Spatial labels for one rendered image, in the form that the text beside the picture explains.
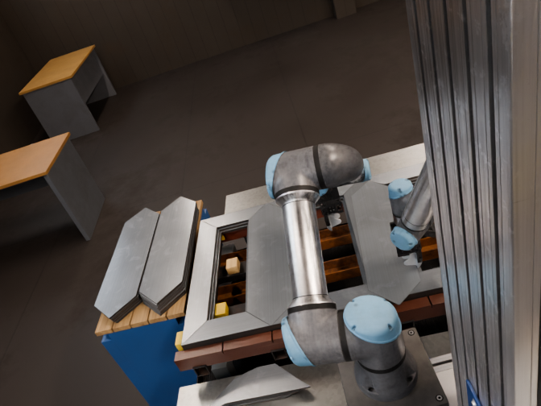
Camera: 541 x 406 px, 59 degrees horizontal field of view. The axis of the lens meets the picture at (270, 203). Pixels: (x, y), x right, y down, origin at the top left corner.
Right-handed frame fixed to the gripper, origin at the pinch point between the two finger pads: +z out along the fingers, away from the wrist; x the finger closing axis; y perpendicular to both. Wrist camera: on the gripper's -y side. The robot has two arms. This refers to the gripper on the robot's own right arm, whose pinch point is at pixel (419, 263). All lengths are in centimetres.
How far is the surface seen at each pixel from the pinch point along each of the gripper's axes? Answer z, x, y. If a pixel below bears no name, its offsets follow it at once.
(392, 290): 0.6, 8.7, 11.7
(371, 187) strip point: 1, -53, 6
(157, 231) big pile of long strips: 0, -62, 110
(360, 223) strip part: 0.6, -30.5, 15.6
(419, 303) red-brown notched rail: 3.1, 14.5, 4.6
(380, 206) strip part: 0.7, -38.1, 5.7
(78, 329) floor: 85, -98, 213
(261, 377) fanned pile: 14, 22, 62
